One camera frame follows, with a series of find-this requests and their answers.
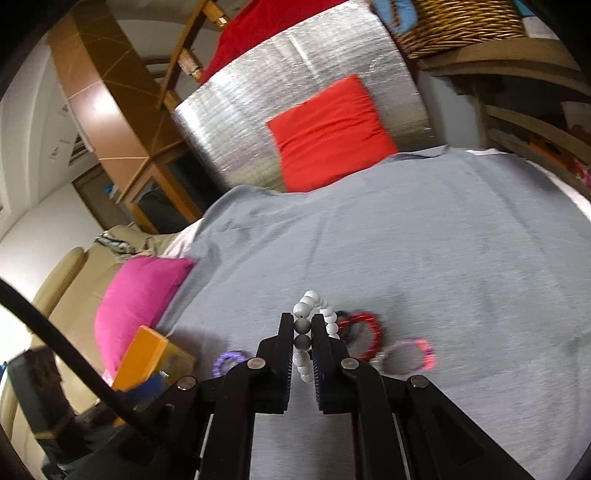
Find pink translucent bead bracelet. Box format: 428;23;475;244
370;338;437;375

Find wooden shelf table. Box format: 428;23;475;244
418;37;590;198

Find red bead bracelet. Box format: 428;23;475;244
335;312;385;363

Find red cushion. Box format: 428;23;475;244
267;75;399;192

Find wicker basket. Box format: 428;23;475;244
393;0;527;59

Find white bed sheet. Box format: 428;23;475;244
161;219;202;259

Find orange cardboard box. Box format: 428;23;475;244
112;326;197;391

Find purple bead bracelet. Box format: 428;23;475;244
211;350;246;379

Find blue cloth in basket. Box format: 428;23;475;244
372;0;418;35

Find magenta pillow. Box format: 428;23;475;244
94;255;194;376

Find wooden cabinet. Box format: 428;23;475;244
115;144;223;234

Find beige leather sofa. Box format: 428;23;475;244
1;225;177;479

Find grey blanket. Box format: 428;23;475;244
157;147;590;479

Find silver foil insulation panel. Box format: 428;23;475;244
172;1;436;192

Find black cable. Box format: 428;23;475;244
0;276;144;430

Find red blanket on railing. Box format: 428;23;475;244
199;0;344;84

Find white bead bracelet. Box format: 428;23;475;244
291;289;341;385

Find striped cloth on sofa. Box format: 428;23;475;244
94;231;154;259

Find wooden stair railing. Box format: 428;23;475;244
156;0;229;112

